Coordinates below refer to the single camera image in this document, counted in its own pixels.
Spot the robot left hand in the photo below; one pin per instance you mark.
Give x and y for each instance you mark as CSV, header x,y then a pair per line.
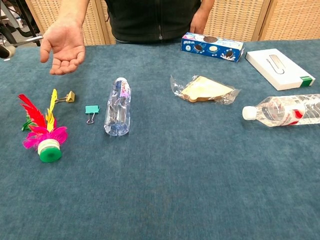
x,y
6,51

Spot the person's left hand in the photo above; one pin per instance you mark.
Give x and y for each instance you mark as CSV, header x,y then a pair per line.
x,y
197,22

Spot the person's right hand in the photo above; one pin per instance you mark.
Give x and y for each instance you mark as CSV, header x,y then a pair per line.
x,y
65,47

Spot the person's left forearm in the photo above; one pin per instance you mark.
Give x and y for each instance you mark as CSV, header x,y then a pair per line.
x,y
206,4

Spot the person's right forearm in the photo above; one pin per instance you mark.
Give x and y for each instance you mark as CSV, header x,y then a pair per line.
x,y
72,11

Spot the person's torso black jacket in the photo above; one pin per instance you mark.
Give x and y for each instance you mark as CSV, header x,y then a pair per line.
x,y
152,20

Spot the blue oreo cookie box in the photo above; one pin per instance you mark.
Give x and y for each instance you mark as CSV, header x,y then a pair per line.
x,y
212,47

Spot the black tripod stand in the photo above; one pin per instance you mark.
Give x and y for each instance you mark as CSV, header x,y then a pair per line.
x,y
31,25

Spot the gold binder clip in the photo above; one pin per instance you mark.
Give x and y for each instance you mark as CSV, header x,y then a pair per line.
x,y
70,97

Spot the teal binder clip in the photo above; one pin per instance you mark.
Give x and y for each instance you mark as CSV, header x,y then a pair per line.
x,y
92,109

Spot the sandwich in clear wrapper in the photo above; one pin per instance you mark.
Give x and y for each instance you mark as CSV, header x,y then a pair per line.
x,y
203,90

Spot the small clear water bottle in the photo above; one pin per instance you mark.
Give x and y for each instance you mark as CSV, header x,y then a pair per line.
x,y
118,107

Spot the white flat cardboard box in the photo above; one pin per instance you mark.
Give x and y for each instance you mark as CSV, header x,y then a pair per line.
x,y
277,68

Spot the colourful feather shuttlecock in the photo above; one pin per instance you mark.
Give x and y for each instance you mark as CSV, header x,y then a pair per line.
x,y
48,147

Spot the large white-capped water bottle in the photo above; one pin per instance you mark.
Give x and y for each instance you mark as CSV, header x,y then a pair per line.
x,y
282,111

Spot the blue tablecloth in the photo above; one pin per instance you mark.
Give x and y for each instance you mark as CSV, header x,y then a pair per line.
x,y
160,175

